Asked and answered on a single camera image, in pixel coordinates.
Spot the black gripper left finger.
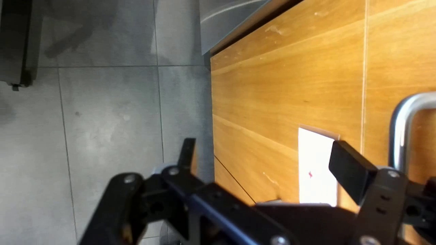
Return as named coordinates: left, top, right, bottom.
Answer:
left=79, top=136, right=198, bottom=245

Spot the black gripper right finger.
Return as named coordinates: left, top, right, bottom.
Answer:
left=327, top=138, right=410, bottom=245

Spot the wooden drawer with steel handle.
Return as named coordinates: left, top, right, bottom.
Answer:
left=361, top=0, right=436, bottom=245

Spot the white cabinet label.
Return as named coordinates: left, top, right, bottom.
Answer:
left=296, top=125, right=341, bottom=206

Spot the wooden lower cabinet door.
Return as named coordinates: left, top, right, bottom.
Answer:
left=209, top=0, right=368, bottom=215

